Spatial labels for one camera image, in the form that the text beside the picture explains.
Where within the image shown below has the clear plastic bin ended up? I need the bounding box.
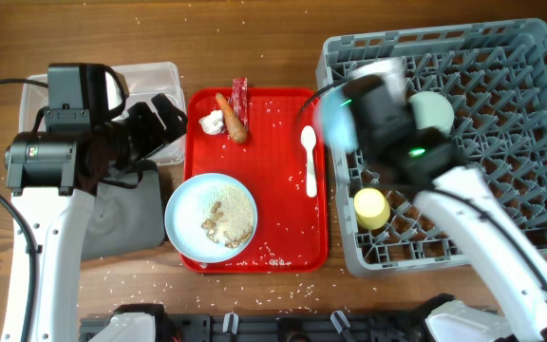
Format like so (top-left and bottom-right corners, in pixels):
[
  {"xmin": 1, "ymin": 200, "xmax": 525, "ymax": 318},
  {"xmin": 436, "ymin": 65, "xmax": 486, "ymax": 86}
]
[{"xmin": 18, "ymin": 62, "xmax": 186, "ymax": 166}]

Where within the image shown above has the small light blue saucer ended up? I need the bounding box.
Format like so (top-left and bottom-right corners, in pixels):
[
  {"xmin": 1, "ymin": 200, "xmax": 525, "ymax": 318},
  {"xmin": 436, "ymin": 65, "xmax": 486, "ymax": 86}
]
[{"xmin": 314, "ymin": 87, "xmax": 359, "ymax": 153}]

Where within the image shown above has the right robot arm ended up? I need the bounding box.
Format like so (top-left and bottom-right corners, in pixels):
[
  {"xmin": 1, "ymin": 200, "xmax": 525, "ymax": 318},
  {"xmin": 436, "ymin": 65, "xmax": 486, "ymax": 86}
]
[{"xmin": 327, "ymin": 75, "xmax": 547, "ymax": 341}]

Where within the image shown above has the orange carrot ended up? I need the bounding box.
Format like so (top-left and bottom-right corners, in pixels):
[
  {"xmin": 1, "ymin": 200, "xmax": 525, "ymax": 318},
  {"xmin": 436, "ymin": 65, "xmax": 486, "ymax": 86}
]
[{"xmin": 216, "ymin": 93, "xmax": 248, "ymax": 143}]

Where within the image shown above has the yellow plastic cup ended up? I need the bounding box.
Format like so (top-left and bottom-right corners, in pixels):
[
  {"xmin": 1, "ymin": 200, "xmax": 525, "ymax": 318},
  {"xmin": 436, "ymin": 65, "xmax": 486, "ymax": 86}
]
[{"xmin": 353, "ymin": 188, "xmax": 391, "ymax": 230}]

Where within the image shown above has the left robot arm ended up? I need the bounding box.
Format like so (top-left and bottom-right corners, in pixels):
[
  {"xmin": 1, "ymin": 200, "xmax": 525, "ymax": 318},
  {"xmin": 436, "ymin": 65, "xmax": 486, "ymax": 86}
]
[{"xmin": 2, "ymin": 63, "xmax": 187, "ymax": 341}]

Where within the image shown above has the large light blue plate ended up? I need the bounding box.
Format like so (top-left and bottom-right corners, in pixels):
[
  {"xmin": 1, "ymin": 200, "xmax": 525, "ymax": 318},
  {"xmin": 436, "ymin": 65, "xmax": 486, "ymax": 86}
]
[{"xmin": 164, "ymin": 173, "xmax": 258, "ymax": 263}]

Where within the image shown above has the grey dishwasher rack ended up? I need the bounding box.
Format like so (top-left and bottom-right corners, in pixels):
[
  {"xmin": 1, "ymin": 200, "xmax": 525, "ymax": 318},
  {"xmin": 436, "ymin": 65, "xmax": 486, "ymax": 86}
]
[{"xmin": 315, "ymin": 19, "xmax": 547, "ymax": 277}]

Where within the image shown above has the red snack wrapper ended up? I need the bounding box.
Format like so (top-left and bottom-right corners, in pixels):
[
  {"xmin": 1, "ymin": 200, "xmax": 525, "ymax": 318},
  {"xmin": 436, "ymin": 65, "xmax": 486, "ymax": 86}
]
[{"xmin": 231, "ymin": 78, "xmax": 249, "ymax": 130}]

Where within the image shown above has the right black camera cable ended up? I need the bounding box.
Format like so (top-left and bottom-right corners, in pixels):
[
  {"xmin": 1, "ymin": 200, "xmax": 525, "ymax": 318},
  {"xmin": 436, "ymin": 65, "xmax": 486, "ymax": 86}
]
[{"xmin": 296, "ymin": 83, "xmax": 547, "ymax": 324}]

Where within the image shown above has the black plastic tray bin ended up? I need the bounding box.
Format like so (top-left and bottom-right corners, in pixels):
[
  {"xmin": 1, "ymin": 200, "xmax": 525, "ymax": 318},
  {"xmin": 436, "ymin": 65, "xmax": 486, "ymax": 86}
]
[{"xmin": 82, "ymin": 161, "xmax": 165, "ymax": 260}]

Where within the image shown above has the crumpled white tissue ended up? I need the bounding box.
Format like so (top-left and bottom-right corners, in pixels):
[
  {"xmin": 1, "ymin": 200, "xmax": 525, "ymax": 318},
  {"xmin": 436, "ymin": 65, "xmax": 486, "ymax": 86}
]
[{"xmin": 198, "ymin": 110, "xmax": 226, "ymax": 136}]

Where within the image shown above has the mint green bowl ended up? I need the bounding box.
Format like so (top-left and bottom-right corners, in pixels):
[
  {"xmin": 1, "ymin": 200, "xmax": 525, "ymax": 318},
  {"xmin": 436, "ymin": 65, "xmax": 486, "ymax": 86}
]
[{"xmin": 408, "ymin": 91, "xmax": 455, "ymax": 136}]

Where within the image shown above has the red plastic serving tray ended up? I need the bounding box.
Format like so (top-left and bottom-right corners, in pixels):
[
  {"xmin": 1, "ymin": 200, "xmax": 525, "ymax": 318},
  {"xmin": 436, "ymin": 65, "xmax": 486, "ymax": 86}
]
[{"xmin": 182, "ymin": 87, "xmax": 329, "ymax": 274}]

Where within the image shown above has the peanut shells and rice pile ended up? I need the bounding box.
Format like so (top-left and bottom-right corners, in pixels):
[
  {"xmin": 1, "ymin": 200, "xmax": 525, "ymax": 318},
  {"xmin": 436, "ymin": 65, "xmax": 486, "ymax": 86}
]
[{"xmin": 201, "ymin": 184, "xmax": 255, "ymax": 249}]

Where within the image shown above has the white plastic spoon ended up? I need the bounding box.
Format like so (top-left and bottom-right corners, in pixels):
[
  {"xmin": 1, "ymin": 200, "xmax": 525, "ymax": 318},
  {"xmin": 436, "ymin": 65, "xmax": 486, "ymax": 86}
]
[{"xmin": 300, "ymin": 125, "xmax": 317, "ymax": 198}]

